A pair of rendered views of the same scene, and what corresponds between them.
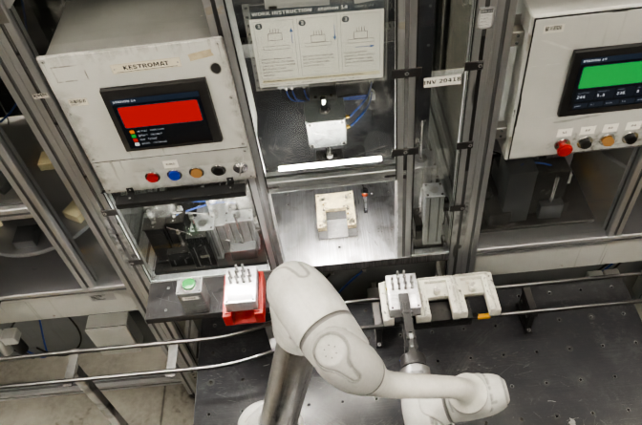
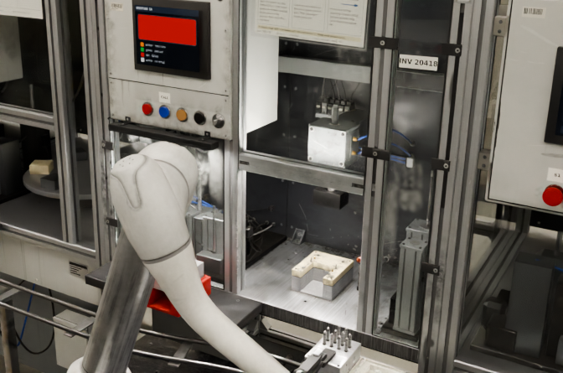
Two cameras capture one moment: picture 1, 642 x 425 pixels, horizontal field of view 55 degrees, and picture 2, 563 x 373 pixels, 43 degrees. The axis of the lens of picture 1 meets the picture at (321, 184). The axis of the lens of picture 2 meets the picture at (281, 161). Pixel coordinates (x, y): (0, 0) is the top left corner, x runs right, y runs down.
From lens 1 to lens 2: 111 cm
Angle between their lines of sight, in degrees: 37
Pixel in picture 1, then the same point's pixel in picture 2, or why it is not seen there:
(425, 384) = (240, 339)
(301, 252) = (264, 290)
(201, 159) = (188, 99)
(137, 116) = (149, 27)
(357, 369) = (140, 191)
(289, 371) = (119, 256)
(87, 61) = not seen: outside the picture
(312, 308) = (152, 153)
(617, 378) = not seen: outside the picture
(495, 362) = not seen: outside the picture
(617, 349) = not seen: outside the picture
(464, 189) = (441, 241)
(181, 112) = (181, 31)
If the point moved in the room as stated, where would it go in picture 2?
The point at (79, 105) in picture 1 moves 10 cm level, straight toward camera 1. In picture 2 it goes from (116, 10) to (106, 14)
